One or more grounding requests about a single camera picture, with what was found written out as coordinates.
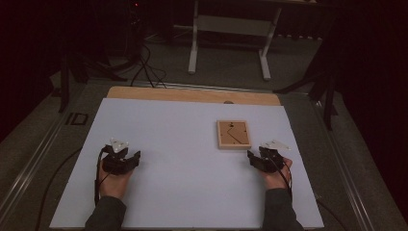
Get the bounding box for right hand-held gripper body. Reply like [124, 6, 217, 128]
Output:
[258, 139, 292, 174]

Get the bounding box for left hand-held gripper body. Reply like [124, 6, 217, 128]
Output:
[101, 138, 133, 176]

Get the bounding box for small wooden box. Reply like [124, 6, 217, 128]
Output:
[216, 119, 253, 151]

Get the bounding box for person's right hand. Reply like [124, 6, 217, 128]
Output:
[259, 157, 293, 191]

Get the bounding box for person's left hand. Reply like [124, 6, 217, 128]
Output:
[97, 159, 135, 201]

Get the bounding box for white board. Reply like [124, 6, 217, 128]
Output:
[49, 97, 325, 231]

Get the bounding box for black floor socket plate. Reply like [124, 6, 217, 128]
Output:
[64, 112, 89, 127]

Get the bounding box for black metal stand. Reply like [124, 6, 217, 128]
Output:
[57, 52, 129, 114]
[273, 47, 341, 132]

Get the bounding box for right hand-held gripper black cable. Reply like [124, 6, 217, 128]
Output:
[265, 150, 293, 197]

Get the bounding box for hand-held gripper black cable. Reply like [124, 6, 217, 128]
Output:
[93, 145, 112, 207]
[265, 150, 293, 197]

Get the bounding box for left hand-held gripper black cable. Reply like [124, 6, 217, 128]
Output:
[93, 145, 112, 207]

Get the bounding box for black floor cable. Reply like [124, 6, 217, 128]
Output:
[316, 197, 348, 231]
[34, 146, 84, 231]

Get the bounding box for metal floor rail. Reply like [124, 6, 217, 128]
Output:
[312, 98, 377, 231]
[0, 108, 75, 223]

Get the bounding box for black floor cables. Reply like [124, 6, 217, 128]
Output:
[129, 43, 168, 90]

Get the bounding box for white metal table frame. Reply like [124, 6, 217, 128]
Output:
[187, 0, 284, 82]

